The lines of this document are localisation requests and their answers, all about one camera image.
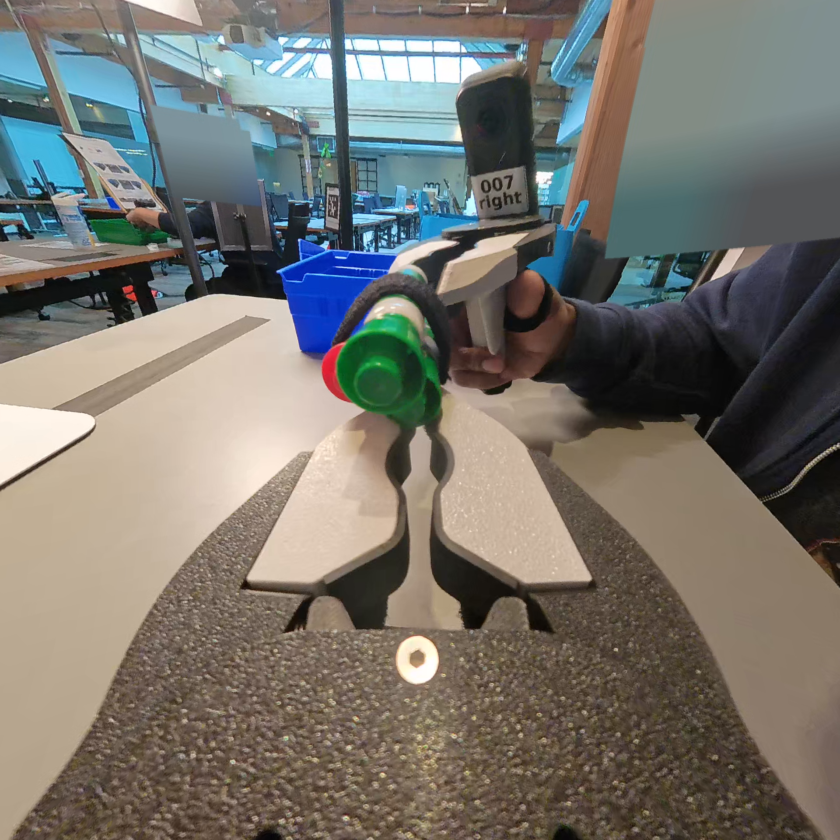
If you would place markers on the wooden roof beam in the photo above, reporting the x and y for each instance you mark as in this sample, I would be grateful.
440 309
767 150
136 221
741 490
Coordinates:
610 118

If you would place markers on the person's right forearm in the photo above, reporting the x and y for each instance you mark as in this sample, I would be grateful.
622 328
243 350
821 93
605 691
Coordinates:
643 355

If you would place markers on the white sign board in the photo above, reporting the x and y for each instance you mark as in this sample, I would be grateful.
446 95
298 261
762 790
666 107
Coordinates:
116 171

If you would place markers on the blue plastic bin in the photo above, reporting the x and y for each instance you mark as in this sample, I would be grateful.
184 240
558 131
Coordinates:
315 309

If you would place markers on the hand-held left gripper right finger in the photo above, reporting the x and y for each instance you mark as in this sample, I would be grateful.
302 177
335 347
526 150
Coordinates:
505 512

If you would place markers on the black lamp pole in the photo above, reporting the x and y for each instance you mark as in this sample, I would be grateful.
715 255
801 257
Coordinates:
341 118

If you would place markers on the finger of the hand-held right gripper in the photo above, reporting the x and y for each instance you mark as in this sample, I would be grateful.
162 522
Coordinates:
492 260
427 263

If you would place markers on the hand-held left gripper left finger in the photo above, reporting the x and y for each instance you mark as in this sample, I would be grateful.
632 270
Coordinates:
328 525

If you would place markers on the grey metal pole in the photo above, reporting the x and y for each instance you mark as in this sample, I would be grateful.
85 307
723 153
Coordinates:
164 145

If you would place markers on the green dry erase marker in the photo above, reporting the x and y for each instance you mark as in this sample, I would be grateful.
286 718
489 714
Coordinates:
387 374

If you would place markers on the black bag blue trim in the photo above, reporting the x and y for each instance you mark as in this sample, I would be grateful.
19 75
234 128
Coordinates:
597 269

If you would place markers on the green plastic bin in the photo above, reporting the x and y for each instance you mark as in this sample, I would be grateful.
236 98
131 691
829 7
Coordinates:
125 232

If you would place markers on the wooden office table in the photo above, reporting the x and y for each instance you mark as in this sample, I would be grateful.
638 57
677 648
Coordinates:
79 259

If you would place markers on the red dry erase marker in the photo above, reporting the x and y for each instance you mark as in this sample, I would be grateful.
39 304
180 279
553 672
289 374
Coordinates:
332 374

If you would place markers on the white stand base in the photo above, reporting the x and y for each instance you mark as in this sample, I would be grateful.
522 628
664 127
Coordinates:
33 440

